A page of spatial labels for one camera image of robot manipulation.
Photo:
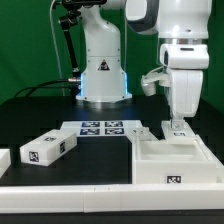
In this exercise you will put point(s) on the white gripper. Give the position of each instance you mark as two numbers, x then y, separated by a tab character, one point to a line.
184	65

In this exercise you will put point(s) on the white door panel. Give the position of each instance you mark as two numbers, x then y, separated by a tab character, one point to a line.
143	133
168	132

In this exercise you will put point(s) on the white cabinet body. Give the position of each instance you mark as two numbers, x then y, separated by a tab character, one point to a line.
165	162

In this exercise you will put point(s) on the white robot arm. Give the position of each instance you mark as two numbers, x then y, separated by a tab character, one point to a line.
181	29

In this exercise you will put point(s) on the white cabinet top block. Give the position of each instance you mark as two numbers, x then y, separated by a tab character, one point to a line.
48	147

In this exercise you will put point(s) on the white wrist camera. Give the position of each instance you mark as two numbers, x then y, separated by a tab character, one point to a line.
148	81

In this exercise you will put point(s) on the white workspace border frame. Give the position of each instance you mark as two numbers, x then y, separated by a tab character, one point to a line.
122	197

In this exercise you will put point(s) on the white marker base plate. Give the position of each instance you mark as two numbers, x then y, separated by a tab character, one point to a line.
101	128

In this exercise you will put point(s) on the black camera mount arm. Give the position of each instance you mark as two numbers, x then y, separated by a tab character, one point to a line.
71	18

